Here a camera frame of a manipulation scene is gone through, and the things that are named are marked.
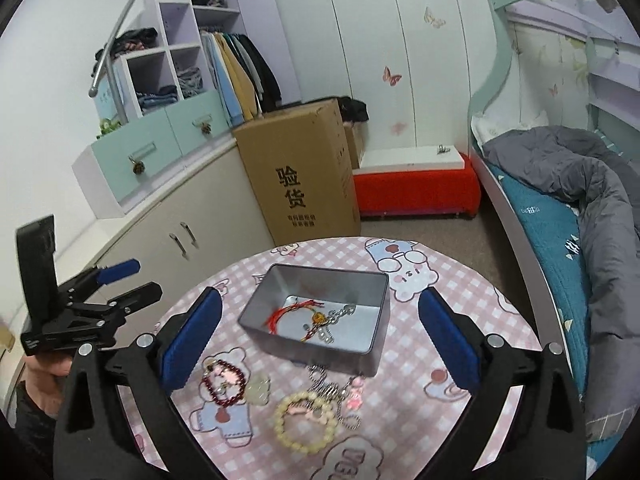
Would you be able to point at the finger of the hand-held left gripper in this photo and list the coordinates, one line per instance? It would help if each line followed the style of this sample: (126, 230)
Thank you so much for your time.
(120, 267)
(135, 296)

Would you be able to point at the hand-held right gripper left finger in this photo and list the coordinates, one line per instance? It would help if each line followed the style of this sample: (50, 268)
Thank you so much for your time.
(192, 342)

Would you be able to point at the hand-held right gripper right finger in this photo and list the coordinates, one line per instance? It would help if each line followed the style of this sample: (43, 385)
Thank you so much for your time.
(450, 342)

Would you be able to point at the pale green jade pendant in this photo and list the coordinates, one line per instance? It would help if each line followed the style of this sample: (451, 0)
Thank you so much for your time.
(256, 389)

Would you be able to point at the grey metal tin box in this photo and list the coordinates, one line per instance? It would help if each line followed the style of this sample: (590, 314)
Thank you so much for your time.
(361, 331)

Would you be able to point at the person's left forearm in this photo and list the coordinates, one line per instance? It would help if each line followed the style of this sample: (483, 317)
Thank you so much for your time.
(30, 432)

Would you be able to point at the person's left hand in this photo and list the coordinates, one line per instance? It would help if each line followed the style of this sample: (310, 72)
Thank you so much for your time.
(42, 377)

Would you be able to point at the beige low cabinet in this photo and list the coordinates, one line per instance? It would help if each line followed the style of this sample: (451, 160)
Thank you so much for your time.
(150, 240)

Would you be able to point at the pink checked bear tablecloth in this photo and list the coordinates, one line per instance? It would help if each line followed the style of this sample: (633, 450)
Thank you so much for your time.
(400, 410)

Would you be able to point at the mint drawer cabinet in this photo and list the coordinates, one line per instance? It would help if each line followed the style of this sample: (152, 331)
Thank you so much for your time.
(120, 157)

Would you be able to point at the small green plant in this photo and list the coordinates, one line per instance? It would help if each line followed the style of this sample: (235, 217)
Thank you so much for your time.
(107, 130)

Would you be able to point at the teal bed sheet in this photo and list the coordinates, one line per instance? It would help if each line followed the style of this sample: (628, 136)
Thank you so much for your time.
(545, 240)

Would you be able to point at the red ottoman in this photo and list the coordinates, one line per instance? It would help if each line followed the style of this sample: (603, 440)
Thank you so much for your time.
(415, 192)

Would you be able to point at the grey quilt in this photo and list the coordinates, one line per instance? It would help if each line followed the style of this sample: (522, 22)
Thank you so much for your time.
(615, 260)

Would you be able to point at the white board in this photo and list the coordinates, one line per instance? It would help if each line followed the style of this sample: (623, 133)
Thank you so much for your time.
(410, 159)

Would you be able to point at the metal clip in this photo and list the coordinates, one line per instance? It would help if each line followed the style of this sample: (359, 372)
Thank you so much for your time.
(443, 149)

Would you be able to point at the large cardboard box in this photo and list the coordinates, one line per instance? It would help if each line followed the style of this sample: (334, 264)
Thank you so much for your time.
(295, 160)

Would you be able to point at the curved metal pole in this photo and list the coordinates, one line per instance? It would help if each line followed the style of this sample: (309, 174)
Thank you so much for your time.
(107, 55)

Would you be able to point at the white pillow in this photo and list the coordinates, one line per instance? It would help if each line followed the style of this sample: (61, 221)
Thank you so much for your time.
(492, 127)

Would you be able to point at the row of hanging clothes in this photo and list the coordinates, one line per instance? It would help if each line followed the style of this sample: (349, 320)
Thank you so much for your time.
(235, 75)

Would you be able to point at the lavender shelf unit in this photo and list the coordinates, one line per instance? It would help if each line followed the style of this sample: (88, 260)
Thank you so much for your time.
(172, 25)

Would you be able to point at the black bag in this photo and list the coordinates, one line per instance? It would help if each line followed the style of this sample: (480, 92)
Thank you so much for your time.
(352, 109)

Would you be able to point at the mint green bunk bed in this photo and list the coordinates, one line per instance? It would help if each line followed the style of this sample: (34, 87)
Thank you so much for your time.
(500, 60)

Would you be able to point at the white wardrobe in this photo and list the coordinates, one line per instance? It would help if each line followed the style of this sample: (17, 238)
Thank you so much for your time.
(360, 35)

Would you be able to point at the butterfly wall sticker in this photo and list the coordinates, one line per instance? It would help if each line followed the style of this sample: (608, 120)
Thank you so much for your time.
(434, 17)
(397, 128)
(391, 76)

